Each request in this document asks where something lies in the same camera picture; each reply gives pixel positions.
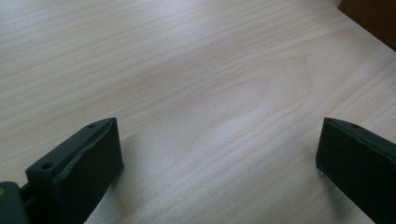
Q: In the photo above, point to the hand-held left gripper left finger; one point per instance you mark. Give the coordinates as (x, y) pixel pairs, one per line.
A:
(77, 174)

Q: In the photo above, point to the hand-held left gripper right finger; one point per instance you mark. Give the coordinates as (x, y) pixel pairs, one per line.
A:
(358, 168)

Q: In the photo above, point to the dark brown object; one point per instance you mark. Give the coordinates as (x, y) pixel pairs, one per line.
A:
(373, 18)

